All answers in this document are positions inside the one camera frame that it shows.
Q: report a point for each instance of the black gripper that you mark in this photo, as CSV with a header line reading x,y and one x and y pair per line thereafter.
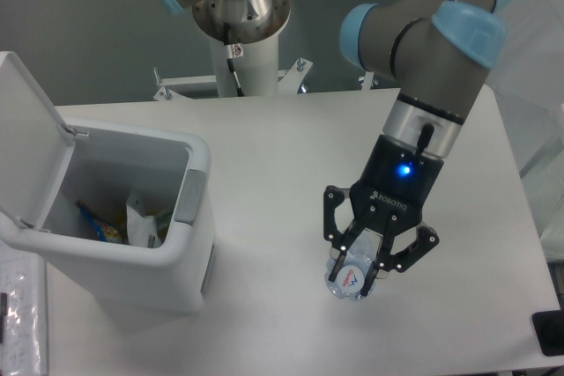
x,y
388,198

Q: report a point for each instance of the crushed clear plastic bottle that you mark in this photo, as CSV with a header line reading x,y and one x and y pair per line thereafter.
x,y
351,278

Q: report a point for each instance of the white paper wrapper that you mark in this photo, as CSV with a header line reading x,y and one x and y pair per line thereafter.
x,y
141,229

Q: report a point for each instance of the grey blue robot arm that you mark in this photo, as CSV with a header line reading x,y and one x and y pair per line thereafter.
x,y
440,53

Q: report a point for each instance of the white trash can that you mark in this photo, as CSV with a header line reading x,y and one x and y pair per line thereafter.
x,y
122,211

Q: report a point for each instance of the white trash can lid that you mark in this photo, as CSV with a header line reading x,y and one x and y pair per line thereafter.
x,y
37,145

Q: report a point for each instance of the black device at edge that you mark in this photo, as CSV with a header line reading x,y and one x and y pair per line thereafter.
x,y
548,327

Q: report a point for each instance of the colourful snack wrapper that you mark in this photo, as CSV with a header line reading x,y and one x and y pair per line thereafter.
x,y
106,231

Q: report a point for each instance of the white paper notebook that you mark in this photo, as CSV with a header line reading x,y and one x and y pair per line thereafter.
x,y
24,317

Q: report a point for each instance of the white pedestal foot frame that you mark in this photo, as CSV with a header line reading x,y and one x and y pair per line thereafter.
x,y
289,82

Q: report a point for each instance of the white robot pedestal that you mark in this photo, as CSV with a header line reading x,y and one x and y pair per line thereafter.
x,y
255,65

